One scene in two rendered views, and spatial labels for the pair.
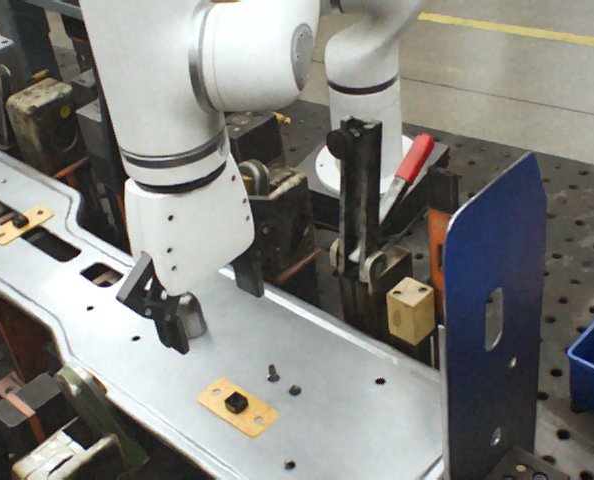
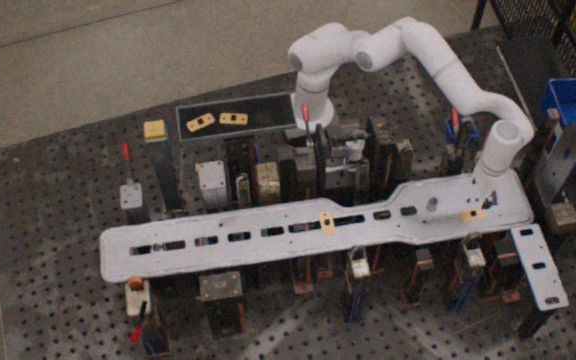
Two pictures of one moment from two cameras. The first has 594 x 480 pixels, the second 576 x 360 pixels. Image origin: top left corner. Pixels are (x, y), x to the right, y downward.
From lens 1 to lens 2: 1.90 m
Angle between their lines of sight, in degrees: 43
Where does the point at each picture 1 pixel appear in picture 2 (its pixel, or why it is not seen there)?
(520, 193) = (572, 128)
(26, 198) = (307, 214)
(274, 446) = (492, 214)
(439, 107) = (115, 35)
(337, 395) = not seen: hidden behind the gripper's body
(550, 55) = not seen: outside the picture
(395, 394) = not seen: hidden behind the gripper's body
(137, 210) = (496, 182)
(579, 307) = (417, 118)
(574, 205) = (370, 79)
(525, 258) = (565, 138)
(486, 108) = (140, 22)
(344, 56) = (320, 80)
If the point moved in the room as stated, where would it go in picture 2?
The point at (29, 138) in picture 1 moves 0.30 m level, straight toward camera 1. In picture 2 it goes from (274, 193) to (369, 215)
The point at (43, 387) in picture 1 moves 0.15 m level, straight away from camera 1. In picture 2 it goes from (422, 253) to (374, 246)
